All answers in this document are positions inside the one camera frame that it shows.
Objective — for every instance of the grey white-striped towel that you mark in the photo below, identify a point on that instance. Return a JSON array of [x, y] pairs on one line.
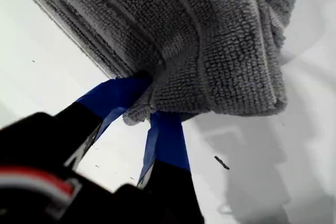
[[210, 51]]

